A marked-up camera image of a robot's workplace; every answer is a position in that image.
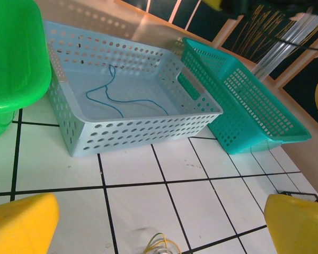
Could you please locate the teal plastic basket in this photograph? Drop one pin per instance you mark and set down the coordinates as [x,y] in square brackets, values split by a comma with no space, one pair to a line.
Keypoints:
[254,105]

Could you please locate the light blue plastic basket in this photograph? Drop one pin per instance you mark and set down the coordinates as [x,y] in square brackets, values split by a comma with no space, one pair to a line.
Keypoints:
[137,90]

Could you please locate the aluminium frame post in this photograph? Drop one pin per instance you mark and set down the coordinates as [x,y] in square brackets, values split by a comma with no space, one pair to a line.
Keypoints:
[283,45]

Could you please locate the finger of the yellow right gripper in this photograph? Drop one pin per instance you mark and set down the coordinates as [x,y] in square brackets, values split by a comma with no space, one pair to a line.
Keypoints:
[212,4]

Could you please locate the bright green plastic basket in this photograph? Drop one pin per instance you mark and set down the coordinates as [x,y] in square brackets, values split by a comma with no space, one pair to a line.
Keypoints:
[18,79]

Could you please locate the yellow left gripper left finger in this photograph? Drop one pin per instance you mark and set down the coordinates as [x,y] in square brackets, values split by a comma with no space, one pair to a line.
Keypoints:
[18,227]

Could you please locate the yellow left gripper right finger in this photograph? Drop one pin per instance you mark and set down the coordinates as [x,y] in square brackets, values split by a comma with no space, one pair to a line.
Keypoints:
[302,230]

